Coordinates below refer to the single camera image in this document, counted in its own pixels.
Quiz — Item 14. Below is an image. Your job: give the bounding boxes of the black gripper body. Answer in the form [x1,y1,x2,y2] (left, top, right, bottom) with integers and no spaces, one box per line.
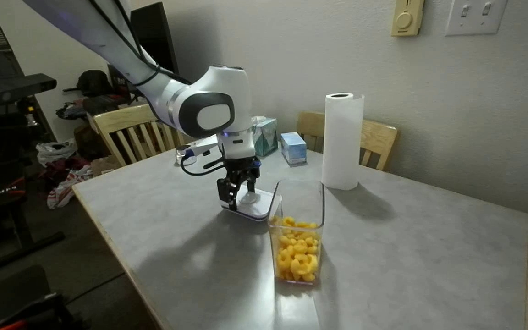
[221,153,264,184]

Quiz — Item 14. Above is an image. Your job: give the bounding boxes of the clear plastic container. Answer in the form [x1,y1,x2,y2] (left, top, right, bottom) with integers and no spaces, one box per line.
[265,177,328,287]

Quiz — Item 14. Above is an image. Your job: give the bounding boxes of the teal tissue box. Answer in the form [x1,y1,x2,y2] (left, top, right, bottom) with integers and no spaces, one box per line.
[251,113,280,159]

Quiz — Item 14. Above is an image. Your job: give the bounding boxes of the small blue tissue box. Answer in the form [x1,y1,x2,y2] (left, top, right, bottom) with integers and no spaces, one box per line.
[278,129,309,166]

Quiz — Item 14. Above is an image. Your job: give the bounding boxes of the white paper towel roll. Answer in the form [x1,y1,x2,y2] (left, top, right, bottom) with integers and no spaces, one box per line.
[320,89,366,192]

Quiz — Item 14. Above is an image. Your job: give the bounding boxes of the light wooden chair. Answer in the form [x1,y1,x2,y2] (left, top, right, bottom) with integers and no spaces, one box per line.
[89,102,187,168]
[295,109,399,171]

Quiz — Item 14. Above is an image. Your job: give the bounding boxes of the black monitor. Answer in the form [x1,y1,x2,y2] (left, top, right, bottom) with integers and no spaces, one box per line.
[130,0,187,87]

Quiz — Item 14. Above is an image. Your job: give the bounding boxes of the clothes pile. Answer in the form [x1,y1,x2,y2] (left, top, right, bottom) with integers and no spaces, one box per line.
[34,138,97,210]

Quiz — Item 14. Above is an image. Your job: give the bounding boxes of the black cap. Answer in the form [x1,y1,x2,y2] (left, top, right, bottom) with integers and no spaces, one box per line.
[75,67,113,96]

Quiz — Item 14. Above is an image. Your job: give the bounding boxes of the red black bag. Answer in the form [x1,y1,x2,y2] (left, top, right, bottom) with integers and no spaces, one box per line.
[0,291,84,330]

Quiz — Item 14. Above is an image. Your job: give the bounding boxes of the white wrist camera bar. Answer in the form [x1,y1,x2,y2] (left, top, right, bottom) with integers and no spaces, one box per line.
[179,133,223,164]

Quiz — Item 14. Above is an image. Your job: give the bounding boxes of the black stand frame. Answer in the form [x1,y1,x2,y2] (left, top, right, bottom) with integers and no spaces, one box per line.
[0,181,67,270]

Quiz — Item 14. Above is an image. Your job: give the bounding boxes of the beige wall thermostat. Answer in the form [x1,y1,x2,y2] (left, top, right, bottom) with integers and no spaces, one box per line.
[390,0,427,38]

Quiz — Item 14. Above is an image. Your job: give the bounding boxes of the black stereo camera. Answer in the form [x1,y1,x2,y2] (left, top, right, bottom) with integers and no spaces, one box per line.
[0,54,58,113]

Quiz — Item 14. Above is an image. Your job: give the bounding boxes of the white light switch plate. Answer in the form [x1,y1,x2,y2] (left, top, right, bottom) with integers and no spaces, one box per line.
[443,0,509,38]

